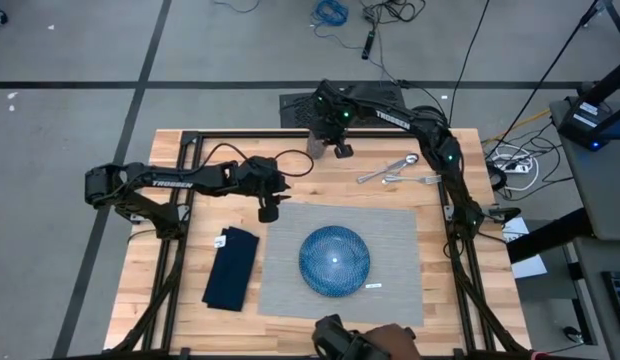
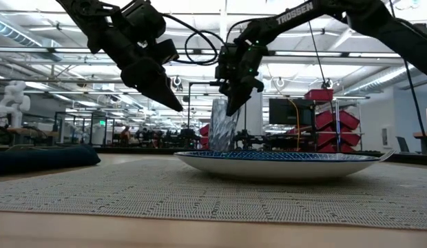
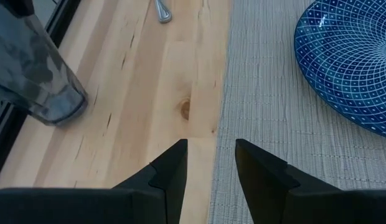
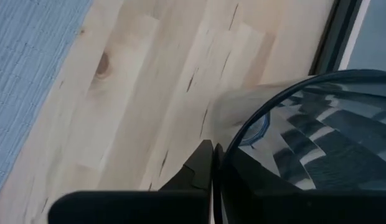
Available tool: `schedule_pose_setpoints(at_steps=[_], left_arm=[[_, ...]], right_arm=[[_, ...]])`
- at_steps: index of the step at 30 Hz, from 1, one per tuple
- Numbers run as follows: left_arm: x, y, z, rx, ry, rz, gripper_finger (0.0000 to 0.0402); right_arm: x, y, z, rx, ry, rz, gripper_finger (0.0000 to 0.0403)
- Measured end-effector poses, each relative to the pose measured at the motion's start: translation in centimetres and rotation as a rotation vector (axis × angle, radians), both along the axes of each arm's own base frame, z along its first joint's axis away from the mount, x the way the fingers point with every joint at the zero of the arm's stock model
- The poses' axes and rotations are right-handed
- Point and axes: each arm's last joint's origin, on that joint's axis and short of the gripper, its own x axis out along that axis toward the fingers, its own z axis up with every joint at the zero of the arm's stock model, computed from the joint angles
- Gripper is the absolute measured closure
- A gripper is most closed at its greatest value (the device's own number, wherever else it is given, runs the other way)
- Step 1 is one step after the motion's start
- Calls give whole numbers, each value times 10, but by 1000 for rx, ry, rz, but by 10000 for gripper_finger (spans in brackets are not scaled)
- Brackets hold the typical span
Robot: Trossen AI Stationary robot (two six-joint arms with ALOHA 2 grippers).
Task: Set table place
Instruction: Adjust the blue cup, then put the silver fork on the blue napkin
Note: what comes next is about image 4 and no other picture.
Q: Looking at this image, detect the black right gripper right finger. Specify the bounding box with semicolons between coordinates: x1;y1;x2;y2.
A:
214;143;303;191

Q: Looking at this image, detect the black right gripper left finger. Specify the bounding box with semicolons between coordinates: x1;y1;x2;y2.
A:
160;139;214;191

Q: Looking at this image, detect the clear faceted drinking glass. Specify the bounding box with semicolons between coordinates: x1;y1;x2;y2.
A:
207;68;386;191

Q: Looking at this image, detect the grey woven placemat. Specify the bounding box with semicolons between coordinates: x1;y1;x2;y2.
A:
0;0;95;200

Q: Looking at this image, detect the black aluminium table frame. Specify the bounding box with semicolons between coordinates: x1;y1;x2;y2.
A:
308;0;364;75

